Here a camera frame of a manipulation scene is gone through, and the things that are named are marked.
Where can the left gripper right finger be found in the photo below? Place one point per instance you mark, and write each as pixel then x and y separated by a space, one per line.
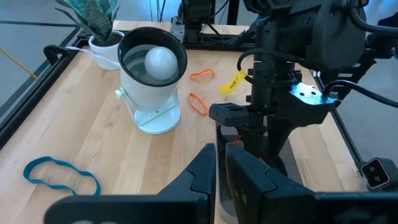
pixel 248 180

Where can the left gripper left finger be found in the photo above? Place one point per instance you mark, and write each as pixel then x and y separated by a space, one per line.
pixel 199 174

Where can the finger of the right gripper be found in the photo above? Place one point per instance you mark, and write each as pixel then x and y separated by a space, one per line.
pixel 253 137
pixel 278 140

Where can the orange rubber band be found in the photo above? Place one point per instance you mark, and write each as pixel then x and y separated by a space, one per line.
pixel 190 99
pixel 193 75

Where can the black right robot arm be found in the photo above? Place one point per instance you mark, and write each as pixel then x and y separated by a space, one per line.
pixel 326 31

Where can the translucent grey plastic bin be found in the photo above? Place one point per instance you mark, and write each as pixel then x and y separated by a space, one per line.
pixel 293 168

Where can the large blue rubber band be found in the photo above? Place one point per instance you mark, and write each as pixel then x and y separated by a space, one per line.
pixel 26 171

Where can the white lamp with black rim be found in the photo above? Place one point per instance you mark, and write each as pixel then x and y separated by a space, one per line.
pixel 149 93

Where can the snake plant in white pot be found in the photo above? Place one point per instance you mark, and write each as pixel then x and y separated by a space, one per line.
pixel 105 56

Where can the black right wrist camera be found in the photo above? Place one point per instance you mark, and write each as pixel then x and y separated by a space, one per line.
pixel 228 114

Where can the black aluminium table frame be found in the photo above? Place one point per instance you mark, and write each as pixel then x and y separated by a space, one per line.
pixel 18 115

